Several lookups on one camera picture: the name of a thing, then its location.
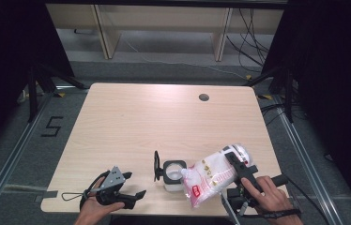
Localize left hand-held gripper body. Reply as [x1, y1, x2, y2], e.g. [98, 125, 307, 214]
[96, 165, 136, 210]

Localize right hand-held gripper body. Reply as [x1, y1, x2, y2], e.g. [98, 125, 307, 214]
[220, 173, 290, 225]

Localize red and white sugar bag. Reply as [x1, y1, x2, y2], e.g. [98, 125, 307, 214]
[181, 143, 254, 209]

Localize glass jar with black lid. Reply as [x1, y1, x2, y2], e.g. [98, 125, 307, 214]
[153, 150, 188, 192]

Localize person's right hand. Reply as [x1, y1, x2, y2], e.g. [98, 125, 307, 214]
[240, 175, 294, 218]

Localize person's left hand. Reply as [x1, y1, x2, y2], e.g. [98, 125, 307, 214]
[73, 177, 126, 222]

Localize grey tape strip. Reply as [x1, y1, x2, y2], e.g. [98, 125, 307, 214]
[36, 190, 59, 203]

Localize black metal stand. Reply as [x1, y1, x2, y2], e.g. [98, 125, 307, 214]
[26, 64, 89, 123]
[243, 67, 296, 124]

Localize black curtain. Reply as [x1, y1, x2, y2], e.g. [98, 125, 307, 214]
[0, 0, 75, 163]
[262, 0, 351, 217]

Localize black wrist strap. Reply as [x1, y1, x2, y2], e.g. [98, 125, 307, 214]
[79, 170, 111, 210]
[242, 208, 303, 219]

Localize thin grey lanyard loop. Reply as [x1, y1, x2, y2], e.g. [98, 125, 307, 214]
[61, 192, 85, 202]

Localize aluminium floor rail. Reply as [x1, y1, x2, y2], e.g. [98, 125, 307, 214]
[271, 95, 348, 225]
[0, 92, 55, 224]

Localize black cables by stand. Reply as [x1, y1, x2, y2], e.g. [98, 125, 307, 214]
[259, 102, 290, 127]

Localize black floor cable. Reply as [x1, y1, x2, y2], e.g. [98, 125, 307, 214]
[285, 176, 331, 225]

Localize bundle of black cables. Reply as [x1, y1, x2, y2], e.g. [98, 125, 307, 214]
[225, 8, 275, 73]

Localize light wooden desk frame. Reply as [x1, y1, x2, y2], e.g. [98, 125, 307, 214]
[45, 3, 285, 62]

